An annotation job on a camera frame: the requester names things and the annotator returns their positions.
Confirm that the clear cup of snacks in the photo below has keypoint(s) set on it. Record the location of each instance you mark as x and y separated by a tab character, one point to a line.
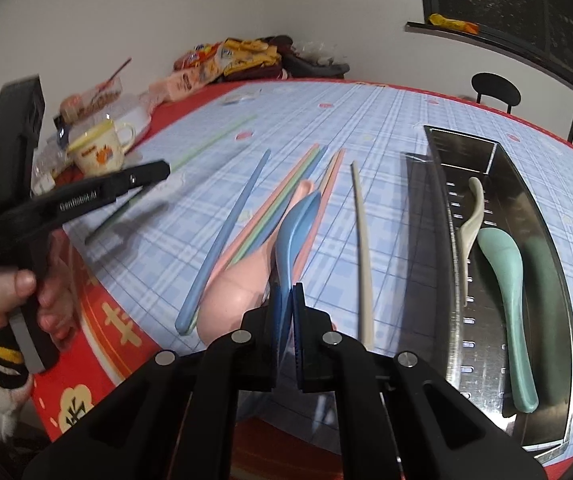
91	102

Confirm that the clear plastic wrapper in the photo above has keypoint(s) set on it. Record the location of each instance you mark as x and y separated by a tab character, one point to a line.
49	172

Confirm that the blue spoon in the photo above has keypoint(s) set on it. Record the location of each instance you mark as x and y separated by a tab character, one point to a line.
294	230

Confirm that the pink spoon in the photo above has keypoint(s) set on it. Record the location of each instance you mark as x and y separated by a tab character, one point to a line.
236	285

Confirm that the blue chopstick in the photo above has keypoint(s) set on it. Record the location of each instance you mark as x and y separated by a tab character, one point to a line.
226	240
322	165

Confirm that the beige chopstick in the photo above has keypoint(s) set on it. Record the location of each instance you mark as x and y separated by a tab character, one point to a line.
363	250
331	172

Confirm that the dark grey cloth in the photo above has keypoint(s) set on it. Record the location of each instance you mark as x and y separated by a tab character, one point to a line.
316	70

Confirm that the orange snack bag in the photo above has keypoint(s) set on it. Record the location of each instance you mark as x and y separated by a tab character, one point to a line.
199	55

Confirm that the clear plastic bag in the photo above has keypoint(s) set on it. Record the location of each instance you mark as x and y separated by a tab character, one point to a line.
319	50

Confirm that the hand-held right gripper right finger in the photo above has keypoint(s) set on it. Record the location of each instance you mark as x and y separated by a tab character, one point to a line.
300	340

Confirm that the pink snack bag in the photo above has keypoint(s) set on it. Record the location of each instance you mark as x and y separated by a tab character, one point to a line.
176	85

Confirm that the dark red clothes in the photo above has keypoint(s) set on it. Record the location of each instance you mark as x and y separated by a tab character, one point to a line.
279	42

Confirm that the blue plaid table mat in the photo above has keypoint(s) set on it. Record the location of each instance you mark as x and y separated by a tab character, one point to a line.
391	125

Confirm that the black round chair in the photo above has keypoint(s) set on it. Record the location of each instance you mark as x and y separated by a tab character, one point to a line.
495	89

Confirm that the black windowsill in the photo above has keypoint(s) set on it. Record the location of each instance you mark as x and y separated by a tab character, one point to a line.
516	46

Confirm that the thin red stick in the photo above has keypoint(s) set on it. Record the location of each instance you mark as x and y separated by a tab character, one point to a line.
116	72

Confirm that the person's left hand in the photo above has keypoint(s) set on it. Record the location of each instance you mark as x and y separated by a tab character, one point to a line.
61	290

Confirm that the clear plastic container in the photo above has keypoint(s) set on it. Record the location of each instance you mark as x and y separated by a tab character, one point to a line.
131	112

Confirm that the cream printed cup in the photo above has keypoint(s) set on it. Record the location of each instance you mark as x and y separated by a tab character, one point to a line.
99	152

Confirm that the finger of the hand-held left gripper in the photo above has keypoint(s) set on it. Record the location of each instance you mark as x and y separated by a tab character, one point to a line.
141	175

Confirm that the green spoon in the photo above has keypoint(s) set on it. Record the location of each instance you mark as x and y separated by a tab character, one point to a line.
503	270

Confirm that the beige spoon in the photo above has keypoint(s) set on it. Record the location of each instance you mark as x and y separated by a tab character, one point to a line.
468	230

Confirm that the green chopstick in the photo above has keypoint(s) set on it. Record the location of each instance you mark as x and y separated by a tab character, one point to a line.
201	147
294	187

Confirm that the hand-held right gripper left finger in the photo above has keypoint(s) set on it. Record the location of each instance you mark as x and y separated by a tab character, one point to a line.
259	350

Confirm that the steel utensil tray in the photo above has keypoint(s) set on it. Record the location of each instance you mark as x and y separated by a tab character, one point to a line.
471	350

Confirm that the yellow packet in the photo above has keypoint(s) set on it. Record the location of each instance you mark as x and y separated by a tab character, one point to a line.
454	23

